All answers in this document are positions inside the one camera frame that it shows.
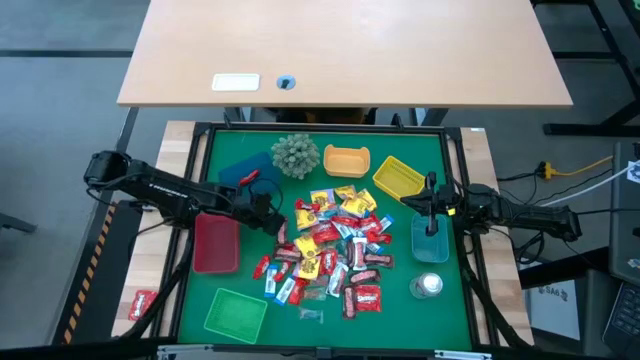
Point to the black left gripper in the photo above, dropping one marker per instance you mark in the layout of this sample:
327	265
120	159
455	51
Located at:
252	210

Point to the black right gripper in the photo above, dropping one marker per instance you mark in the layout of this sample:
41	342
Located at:
442	204

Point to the yellow Sour Patch Kids pack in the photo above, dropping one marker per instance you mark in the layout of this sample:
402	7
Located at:
345	191
355	206
308	267
369	199
306	246
306	219
322	200

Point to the red KitKat candy bar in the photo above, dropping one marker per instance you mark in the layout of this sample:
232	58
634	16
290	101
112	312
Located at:
379	238
249	177
298	291
345	220
261	267
306	205
282	271

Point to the clear gummy candy pack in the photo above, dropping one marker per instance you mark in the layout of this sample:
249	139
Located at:
311	315
319	281
314	293

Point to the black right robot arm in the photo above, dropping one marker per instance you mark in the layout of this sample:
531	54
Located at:
525	215

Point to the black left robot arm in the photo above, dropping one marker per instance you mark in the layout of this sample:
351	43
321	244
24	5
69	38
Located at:
150	187

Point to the white PayDay candy bar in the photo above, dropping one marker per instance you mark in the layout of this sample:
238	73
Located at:
359	252
337	279

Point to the yellow plastic mesh basket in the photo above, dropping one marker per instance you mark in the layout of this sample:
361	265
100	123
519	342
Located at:
398	177

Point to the white blue Hershey's bar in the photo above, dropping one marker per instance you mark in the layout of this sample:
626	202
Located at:
285	291
270	281
345	231
386	223
330	215
375	248

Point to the teal plastic bin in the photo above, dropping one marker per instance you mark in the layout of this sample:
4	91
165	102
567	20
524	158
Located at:
430	250

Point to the red plastic bin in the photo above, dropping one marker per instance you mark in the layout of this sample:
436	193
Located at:
216	245

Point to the dark blue plastic bin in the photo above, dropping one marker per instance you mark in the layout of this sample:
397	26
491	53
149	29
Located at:
232	172

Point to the green artificial potted plant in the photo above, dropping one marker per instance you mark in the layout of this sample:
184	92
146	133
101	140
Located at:
296	156

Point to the orange plastic bin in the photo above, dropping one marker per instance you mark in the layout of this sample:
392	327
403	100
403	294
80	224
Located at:
346	161

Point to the silver metal can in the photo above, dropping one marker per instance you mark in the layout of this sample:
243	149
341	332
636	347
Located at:
427	286

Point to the green plastic mesh basket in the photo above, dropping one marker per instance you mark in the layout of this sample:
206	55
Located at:
235	316

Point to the white rectangular desk plate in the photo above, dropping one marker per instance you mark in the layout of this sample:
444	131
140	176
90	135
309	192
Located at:
236	82

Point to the light wood desk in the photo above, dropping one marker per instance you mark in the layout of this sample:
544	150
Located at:
350	50

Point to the black hazard-striped floor base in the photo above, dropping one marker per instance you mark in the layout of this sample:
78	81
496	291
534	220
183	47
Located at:
95	280

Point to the grey equipment cabinet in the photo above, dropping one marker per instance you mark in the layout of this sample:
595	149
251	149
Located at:
625	225

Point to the black keyboard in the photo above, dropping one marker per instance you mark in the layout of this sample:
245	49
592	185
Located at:
625	315

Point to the black furniture leg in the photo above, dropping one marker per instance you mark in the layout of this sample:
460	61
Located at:
17	223

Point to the black metal table frame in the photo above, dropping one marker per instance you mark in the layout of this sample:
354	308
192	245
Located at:
325	126

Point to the black desk leg frame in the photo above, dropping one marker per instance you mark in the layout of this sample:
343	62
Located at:
620	65

